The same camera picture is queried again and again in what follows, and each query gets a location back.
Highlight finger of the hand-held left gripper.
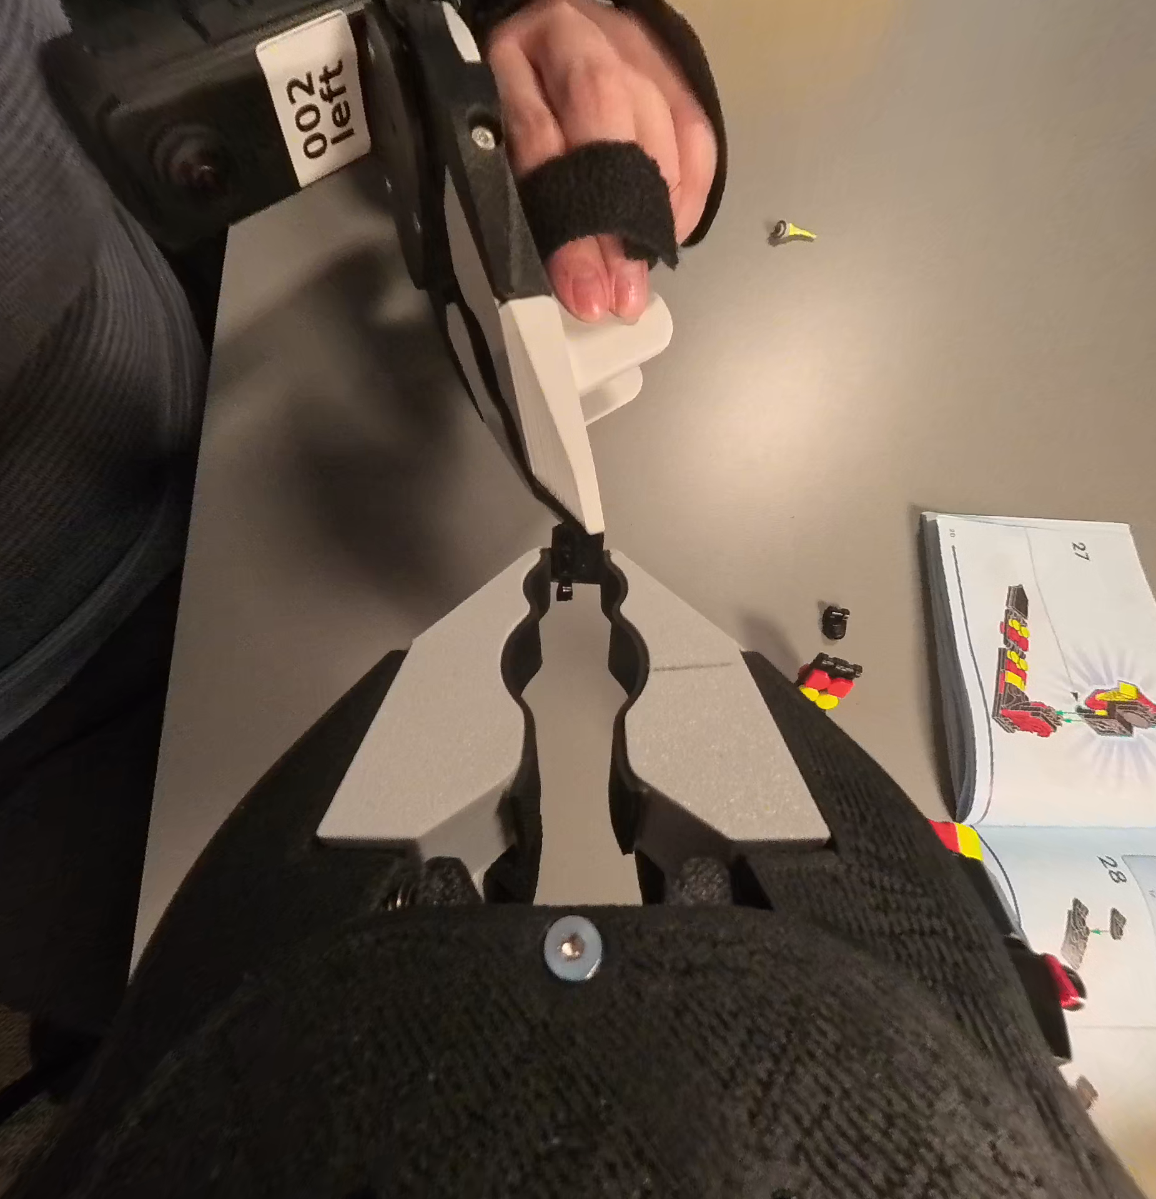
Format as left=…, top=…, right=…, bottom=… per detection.
left=496, top=293, right=675, bottom=538
left=441, top=176, right=576, bottom=526

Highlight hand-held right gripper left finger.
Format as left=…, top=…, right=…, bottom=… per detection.
left=315, top=548, right=554, bottom=906

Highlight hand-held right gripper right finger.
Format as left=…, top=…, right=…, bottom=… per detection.
left=597, top=550, right=831, bottom=906

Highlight small black toy brick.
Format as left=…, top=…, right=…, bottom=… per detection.
left=548, top=524, right=607, bottom=604

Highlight red yellow black brick assembly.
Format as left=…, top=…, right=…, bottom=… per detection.
left=926, top=818, right=1093, bottom=1065

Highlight person's left hand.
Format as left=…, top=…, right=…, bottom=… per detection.
left=484, top=0, right=720, bottom=326

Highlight open instruction booklet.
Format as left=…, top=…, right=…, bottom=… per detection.
left=916, top=511, right=1156, bottom=1159

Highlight person's dark trousers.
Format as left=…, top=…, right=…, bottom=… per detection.
left=0, top=573, right=190, bottom=1116

